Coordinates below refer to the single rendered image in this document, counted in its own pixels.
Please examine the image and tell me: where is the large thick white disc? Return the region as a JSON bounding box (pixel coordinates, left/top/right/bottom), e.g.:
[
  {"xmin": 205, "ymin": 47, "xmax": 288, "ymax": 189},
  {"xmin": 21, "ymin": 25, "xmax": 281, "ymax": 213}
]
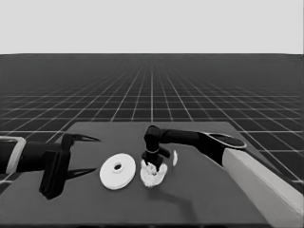
[{"xmin": 99, "ymin": 153, "xmax": 137, "ymax": 191}]

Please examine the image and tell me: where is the white round carrier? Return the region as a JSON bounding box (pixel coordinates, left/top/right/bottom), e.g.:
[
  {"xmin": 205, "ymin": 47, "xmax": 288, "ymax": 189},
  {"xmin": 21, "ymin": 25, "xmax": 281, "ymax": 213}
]
[{"xmin": 140, "ymin": 160, "xmax": 168, "ymax": 188}]

